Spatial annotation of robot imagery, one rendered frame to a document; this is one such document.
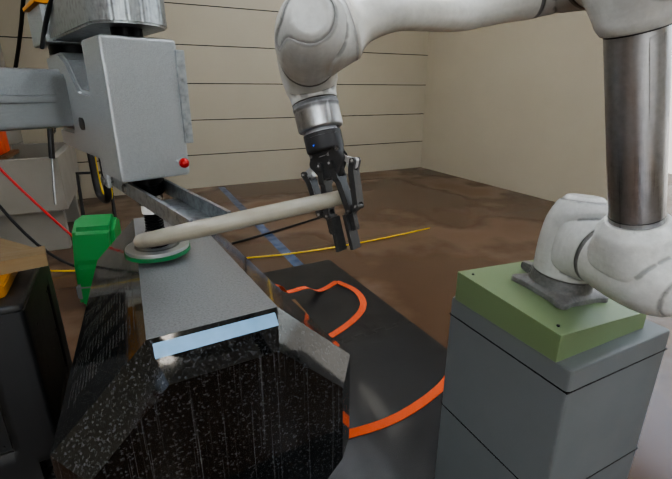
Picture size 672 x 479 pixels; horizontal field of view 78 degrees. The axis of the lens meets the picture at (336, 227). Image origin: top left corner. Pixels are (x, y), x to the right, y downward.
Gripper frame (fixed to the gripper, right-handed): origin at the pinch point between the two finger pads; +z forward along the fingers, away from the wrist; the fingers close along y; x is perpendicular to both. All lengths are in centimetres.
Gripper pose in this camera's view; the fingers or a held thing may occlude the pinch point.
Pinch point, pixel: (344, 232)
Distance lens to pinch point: 82.1
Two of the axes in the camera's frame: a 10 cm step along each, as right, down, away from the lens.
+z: 2.2, 9.7, 0.6
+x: -5.4, 1.8, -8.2
